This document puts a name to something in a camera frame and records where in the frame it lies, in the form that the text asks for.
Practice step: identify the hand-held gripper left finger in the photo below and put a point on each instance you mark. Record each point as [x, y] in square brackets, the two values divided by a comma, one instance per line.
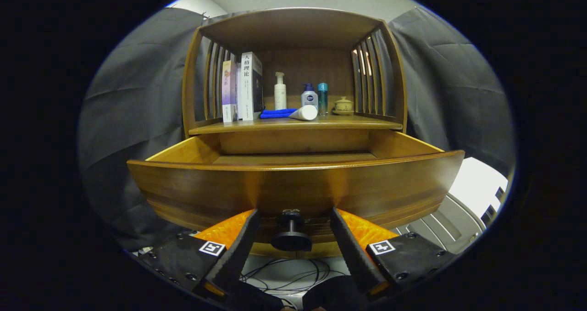
[236, 249]

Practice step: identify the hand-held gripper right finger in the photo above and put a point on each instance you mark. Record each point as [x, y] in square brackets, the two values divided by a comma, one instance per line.
[351, 251]

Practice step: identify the black drawer knob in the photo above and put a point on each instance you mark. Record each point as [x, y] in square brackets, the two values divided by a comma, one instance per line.
[291, 241]

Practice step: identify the wooden drawer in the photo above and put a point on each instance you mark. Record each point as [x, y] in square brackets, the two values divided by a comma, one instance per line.
[220, 191]

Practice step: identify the white squeeze tube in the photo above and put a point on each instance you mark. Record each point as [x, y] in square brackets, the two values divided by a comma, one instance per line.
[305, 113]

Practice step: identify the grey ribbed panel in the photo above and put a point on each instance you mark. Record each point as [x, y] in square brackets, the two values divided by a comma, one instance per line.
[440, 228]

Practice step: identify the blue folded cloth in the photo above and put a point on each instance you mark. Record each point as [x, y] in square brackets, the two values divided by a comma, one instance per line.
[274, 113]

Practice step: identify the white board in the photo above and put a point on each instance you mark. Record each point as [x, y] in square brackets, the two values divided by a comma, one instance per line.
[477, 187]

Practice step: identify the beige lidded teacup with saucer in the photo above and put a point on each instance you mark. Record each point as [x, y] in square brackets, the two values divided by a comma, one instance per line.
[343, 105]

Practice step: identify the teal slim bottle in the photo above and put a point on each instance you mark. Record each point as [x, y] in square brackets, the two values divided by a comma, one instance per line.
[323, 100]

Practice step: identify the white bottle with blue cap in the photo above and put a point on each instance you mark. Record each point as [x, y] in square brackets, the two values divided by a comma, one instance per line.
[309, 100]

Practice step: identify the pink purple book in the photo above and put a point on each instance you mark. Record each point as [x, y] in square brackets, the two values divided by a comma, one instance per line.
[228, 91]

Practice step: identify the white pump bottle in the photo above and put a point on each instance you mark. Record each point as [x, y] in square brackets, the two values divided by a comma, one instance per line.
[280, 95]

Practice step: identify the white thick book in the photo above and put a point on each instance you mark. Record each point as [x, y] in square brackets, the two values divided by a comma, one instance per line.
[247, 86]

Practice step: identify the black backdrop cloth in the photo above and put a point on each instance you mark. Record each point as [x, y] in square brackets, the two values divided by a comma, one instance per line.
[133, 104]

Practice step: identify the wooden cabinet frame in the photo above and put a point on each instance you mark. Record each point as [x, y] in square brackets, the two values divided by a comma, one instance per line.
[289, 26]

